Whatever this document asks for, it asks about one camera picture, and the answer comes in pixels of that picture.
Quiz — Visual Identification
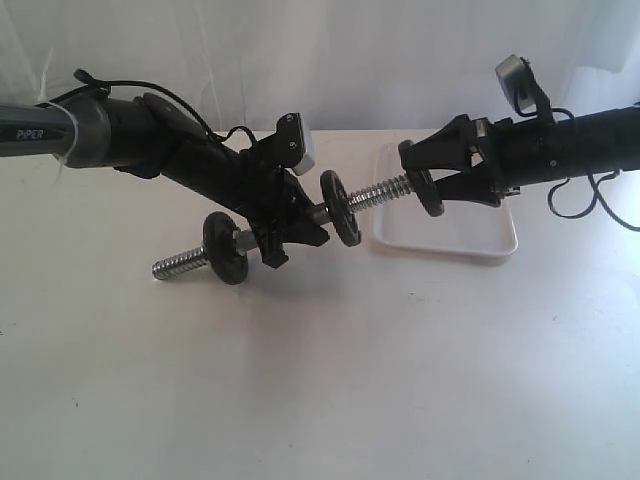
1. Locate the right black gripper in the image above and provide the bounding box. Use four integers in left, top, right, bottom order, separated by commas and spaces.
398, 109, 630, 208

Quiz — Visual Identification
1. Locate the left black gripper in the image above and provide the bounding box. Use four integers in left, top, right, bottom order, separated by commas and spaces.
169, 137, 330, 269

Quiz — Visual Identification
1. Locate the black weight plate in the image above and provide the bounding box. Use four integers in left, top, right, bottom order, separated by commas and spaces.
406, 170, 444, 217

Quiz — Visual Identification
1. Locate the black plate with collar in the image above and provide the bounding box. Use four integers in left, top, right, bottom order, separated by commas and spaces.
203, 212, 249, 285

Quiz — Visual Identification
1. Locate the chrome threaded dumbbell bar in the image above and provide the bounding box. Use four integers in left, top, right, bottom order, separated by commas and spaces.
151, 175, 414, 281

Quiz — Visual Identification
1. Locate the left grey Piper arm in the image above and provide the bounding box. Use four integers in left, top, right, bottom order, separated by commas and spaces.
1, 93, 329, 268

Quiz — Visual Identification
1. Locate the right grey Piper arm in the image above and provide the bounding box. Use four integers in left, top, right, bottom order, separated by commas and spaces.
398, 107, 639, 216

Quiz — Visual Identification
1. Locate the white plastic tray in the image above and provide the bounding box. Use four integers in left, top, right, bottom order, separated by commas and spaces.
370, 141, 519, 266

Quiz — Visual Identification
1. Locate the white curtain backdrop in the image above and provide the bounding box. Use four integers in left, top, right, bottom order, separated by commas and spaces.
1, 1, 639, 130

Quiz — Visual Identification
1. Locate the white zip tie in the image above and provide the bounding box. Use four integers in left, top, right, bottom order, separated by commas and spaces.
37, 47, 79, 186

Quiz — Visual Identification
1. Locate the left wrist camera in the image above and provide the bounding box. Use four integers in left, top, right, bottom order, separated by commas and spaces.
258, 112, 315, 176

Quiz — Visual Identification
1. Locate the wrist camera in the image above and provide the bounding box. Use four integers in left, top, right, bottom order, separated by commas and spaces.
258, 112, 315, 176
495, 54, 553, 122

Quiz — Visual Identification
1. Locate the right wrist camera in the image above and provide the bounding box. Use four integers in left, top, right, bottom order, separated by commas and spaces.
495, 54, 553, 122

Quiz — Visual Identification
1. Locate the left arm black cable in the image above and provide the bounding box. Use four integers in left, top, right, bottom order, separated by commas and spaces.
49, 68, 266, 166

